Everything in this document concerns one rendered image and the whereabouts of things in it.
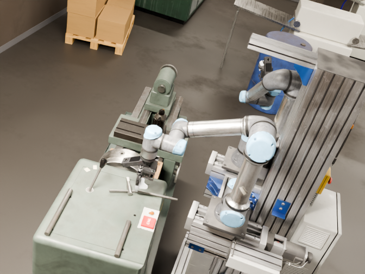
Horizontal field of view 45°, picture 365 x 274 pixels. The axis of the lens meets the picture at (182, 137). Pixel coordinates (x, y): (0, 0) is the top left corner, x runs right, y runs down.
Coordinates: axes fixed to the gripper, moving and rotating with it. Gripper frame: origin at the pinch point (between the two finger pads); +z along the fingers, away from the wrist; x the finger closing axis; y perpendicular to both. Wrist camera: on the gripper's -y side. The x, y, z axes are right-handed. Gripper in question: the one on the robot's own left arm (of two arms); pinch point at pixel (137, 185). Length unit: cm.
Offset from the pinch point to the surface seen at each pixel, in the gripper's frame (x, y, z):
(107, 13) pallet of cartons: 402, -132, 86
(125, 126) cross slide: 88, -26, 32
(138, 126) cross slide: 92, -18, 32
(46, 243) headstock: -43, -27, 5
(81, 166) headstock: 6.3, -30.4, 3.8
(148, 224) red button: -20.1, 10.6, 2.6
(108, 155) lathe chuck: 26.1, -21.5, 8.8
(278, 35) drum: 369, 90, 41
